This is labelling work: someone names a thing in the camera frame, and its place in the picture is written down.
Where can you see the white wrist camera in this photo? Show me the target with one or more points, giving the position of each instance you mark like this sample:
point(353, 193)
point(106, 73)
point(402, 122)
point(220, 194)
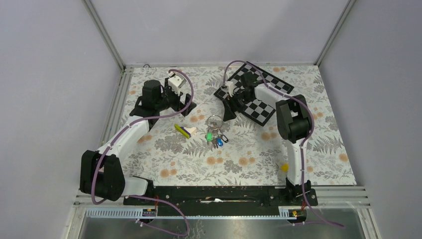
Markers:
point(176, 81)
point(229, 86)

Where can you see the blue key tag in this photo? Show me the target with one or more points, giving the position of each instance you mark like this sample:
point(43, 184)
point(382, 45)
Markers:
point(219, 142)

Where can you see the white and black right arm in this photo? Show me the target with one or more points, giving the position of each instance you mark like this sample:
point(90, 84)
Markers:
point(294, 122)

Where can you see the black key tag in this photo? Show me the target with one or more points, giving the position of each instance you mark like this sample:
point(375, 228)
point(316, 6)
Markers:
point(223, 138)

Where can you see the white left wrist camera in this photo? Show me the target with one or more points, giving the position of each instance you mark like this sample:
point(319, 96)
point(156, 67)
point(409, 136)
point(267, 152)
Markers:
point(176, 81)

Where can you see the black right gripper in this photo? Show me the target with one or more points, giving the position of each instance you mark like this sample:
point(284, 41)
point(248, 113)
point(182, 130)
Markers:
point(229, 104)

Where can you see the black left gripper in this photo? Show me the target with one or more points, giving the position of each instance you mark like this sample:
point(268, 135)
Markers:
point(178, 105)

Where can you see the yellow cube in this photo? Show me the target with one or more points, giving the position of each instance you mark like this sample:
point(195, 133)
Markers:
point(284, 167)

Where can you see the black and white chessboard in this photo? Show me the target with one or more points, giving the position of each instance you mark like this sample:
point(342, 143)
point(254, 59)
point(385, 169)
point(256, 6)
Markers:
point(261, 109)

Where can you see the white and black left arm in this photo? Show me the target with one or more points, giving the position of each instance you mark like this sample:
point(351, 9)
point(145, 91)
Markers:
point(101, 170)

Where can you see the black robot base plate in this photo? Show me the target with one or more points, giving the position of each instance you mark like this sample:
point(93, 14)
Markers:
point(209, 201)

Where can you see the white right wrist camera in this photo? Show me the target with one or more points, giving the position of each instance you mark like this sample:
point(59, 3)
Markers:
point(229, 86)

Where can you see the floral patterned table mat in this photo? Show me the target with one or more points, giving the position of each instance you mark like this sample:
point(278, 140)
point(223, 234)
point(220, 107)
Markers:
point(254, 153)

